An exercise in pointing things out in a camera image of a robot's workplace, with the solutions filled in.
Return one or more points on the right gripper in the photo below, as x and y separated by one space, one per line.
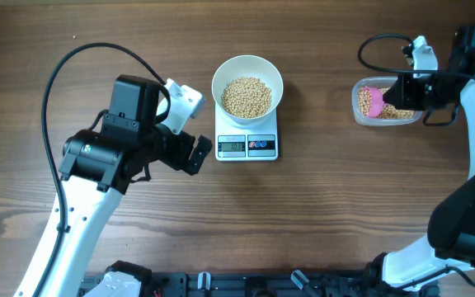
404 100

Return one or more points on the pink plastic scoop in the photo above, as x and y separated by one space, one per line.
376 102

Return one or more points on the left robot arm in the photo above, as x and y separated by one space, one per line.
95 173

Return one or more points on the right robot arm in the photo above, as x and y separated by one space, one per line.
449 244

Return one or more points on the white digital kitchen scale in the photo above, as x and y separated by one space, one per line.
251 140

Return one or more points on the soybeans in bowl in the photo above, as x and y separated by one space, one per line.
246 98

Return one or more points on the white bowl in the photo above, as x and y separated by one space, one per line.
248 66

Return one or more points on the clear plastic container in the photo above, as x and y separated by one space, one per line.
377 82

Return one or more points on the yellow soybeans in container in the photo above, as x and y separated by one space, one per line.
389 112

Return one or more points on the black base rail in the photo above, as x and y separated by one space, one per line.
204 284

